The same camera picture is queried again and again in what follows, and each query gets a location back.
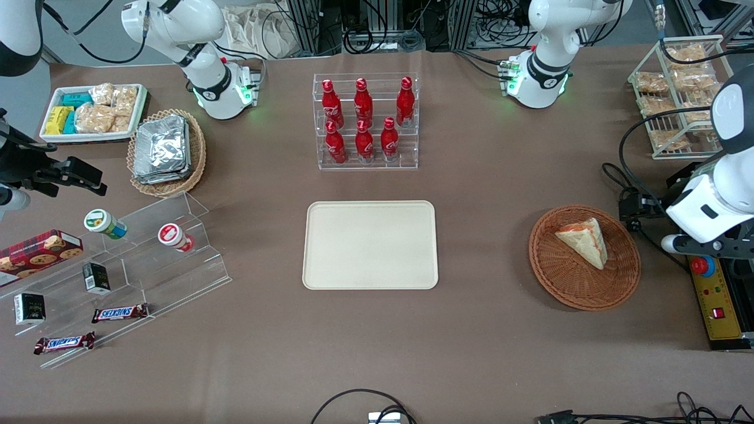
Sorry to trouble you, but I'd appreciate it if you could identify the black looped cable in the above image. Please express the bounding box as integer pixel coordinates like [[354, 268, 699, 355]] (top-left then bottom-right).
[[310, 388, 419, 424]]

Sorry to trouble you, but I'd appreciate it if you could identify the silver foil pouch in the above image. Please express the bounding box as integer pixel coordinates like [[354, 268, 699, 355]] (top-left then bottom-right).
[[132, 114, 193, 185]]

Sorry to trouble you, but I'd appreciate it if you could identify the red cookie box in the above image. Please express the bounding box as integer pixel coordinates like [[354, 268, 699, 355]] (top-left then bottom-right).
[[0, 229, 84, 289]]

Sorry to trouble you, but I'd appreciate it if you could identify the small black box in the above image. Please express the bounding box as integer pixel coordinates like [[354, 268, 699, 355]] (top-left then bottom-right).
[[82, 261, 112, 296], [14, 292, 47, 326]]

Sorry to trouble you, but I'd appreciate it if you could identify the white cloth bag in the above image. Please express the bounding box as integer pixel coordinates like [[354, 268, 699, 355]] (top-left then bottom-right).
[[223, 5, 298, 60]]

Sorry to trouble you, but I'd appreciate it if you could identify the brown Snickers bar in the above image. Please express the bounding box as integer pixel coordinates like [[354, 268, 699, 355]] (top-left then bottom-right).
[[91, 303, 150, 324], [33, 331, 97, 356]]

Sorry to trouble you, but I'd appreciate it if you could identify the black tangled cable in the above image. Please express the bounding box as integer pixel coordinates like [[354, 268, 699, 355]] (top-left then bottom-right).
[[535, 391, 754, 424]]

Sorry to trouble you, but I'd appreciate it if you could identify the white wire rack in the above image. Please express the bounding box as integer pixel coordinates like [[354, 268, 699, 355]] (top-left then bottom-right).
[[627, 34, 735, 161]]

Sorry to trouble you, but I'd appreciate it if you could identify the red cola bottle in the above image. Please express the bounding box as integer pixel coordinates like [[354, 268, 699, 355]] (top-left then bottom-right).
[[321, 79, 345, 130], [396, 76, 415, 128], [355, 118, 375, 164], [380, 117, 400, 163], [325, 120, 348, 165], [354, 78, 374, 129]]

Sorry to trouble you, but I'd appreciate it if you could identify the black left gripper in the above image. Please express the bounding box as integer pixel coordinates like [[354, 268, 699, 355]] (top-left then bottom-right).
[[619, 162, 716, 232]]

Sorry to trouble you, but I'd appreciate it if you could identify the oval light wicker basket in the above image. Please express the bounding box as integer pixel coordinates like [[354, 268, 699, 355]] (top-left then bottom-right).
[[126, 108, 207, 198]]

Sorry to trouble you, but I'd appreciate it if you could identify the red lidded cup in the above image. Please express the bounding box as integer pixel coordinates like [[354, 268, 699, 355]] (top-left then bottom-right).
[[157, 223, 196, 253]]

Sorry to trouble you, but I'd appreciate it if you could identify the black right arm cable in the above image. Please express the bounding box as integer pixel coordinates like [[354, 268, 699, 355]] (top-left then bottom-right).
[[42, 0, 149, 66]]

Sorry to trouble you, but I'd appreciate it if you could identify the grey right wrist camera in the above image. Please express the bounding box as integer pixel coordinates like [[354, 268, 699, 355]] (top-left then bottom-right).
[[0, 185, 31, 222]]

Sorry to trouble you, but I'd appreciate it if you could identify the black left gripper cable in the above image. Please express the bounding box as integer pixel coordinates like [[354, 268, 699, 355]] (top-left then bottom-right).
[[601, 105, 731, 273]]

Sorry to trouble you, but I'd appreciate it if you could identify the cream rectangular plastic tray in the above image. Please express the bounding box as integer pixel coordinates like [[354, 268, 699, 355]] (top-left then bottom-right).
[[302, 201, 439, 291]]

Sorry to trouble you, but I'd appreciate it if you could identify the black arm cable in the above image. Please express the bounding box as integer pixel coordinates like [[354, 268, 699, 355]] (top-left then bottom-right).
[[645, 0, 754, 67], [42, 0, 149, 66]]

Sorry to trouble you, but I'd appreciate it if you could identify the clear acrylic stepped display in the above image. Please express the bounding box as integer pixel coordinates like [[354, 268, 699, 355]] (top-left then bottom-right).
[[0, 191, 233, 370]]

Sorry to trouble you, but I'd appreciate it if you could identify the clear acrylic bottle rack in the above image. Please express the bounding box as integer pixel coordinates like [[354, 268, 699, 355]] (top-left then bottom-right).
[[312, 72, 421, 172]]

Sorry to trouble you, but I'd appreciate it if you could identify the white rectangular snack tray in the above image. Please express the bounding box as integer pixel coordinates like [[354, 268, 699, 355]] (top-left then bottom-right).
[[39, 83, 148, 144]]

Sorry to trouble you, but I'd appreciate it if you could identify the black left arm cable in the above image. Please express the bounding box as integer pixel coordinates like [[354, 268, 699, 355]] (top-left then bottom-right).
[[645, 0, 754, 67]]

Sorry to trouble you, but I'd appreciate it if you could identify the green lidded cup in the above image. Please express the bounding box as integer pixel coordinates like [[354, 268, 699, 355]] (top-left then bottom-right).
[[83, 208, 128, 240]]

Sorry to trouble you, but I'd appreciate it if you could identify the round brown wicker basket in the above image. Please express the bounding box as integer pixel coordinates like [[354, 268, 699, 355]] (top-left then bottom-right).
[[528, 204, 642, 312]]

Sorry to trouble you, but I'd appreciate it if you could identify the triangular sandwich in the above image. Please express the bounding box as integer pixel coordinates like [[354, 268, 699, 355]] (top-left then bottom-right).
[[554, 217, 609, 271]]

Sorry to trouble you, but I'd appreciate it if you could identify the yellow snack packet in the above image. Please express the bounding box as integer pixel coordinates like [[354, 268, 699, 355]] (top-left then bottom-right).
[[45, 105, 75, 135]]

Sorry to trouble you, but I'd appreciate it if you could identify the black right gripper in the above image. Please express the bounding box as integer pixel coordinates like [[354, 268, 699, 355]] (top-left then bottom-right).
[[0, 109, 108, 198]]

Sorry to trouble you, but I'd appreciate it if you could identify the clear bag of biscuits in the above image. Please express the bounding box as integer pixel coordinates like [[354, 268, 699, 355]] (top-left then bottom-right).
[[666, 44, 709, 65], [649, 129, 691, 151], [639, 95, 679, 117], [672, 67, 718, 92], [634, 71, 670, 94]]

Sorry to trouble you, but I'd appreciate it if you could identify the yellow emergency stop box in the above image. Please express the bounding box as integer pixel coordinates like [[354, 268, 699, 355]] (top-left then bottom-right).
[[687, 256, 748, 352]]

